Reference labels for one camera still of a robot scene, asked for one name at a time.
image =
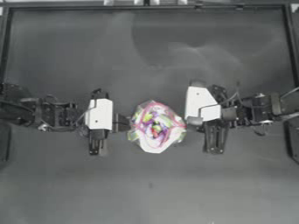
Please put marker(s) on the clear bag with pink zip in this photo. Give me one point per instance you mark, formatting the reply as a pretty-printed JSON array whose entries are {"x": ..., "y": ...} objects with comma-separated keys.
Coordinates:
[{"x": 154, "y": 125}]

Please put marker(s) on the black metal frame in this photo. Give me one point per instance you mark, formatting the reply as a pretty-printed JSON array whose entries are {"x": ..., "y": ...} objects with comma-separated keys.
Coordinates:
[{"x": 57, "y": 7}]

